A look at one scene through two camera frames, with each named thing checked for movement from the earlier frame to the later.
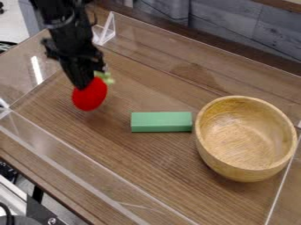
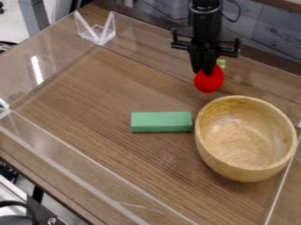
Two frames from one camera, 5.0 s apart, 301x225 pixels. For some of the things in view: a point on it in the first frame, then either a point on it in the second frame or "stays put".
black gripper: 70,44 to 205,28
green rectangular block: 161,122 stays put
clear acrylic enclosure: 194,141 stays put
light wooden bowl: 246,138 stays put
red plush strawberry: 88,98 to 210,83
